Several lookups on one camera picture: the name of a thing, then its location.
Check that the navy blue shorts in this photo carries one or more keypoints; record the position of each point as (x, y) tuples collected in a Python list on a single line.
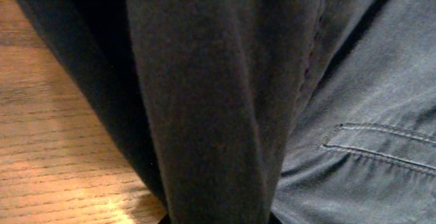
[(319, 111)]

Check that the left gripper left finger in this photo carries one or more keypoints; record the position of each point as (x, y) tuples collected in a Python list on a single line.
[(165, 220)]

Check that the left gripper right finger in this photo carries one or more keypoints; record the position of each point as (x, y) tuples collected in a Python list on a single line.
[(273, 219)]

